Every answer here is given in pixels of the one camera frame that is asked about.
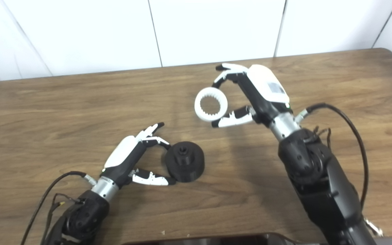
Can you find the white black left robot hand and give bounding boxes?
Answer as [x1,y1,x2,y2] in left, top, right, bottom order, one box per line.
[101,122,177,190]

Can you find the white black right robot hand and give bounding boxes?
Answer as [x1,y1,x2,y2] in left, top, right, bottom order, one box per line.
[211,63,291,128]

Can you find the round black plastic part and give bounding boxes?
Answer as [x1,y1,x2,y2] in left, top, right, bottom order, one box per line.
[165,141,205,183]

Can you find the white toothed plastic ring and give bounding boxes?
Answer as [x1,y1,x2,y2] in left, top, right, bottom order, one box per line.
[194,87,228,122]

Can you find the dark robot torso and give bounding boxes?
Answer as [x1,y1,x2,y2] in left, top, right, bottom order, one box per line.
[121,232,322,245]

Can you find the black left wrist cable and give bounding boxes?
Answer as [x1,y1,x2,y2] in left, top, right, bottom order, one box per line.
[21,171,97,245]

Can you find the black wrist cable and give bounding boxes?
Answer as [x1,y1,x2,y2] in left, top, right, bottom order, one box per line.
[21,171,97,245]
[295,103,369,209]

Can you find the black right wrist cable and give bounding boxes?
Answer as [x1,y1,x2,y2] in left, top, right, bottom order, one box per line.
[295,103,369,209]

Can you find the thin right arm wires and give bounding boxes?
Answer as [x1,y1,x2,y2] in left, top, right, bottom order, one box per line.
[305,126,332,150]

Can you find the thin arm wires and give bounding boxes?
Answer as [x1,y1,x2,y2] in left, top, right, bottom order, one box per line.
[305,126,332,150]
[45,193,84,239]

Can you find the thin left arm wires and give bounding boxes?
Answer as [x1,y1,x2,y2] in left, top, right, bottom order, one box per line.
[45,193,84,239]

